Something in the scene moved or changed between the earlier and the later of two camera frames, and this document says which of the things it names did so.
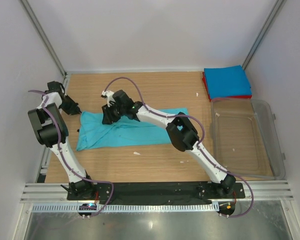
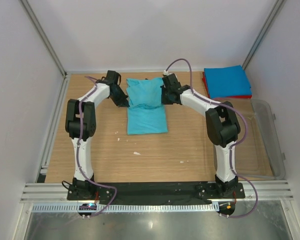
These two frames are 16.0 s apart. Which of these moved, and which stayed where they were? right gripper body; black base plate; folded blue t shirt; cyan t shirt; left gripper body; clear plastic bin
Moved: cyan t shirt; right gripper body; left gripper body
Stayed: black base plate; folded blue t shirt; clear plastic bin
